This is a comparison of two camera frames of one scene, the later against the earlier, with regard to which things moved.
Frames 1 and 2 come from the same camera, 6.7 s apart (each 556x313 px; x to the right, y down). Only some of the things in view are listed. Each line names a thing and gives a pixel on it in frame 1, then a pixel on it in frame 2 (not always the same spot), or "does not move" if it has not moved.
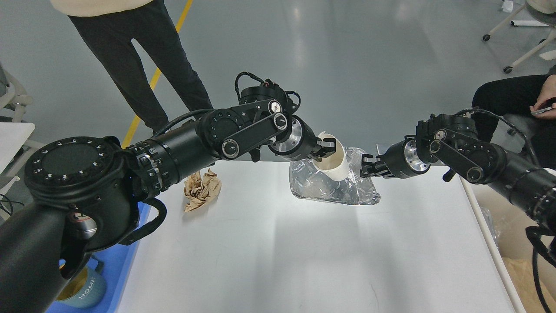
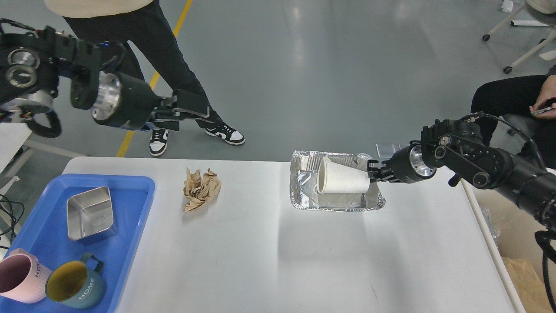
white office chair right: (544, 11) does not move
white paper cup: (334, 166) to (335, 177)
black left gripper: (299, 144) to (126, 102)
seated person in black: (532, 99) does not move
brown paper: (200, 190) does not move
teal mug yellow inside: (87, 289) does not move
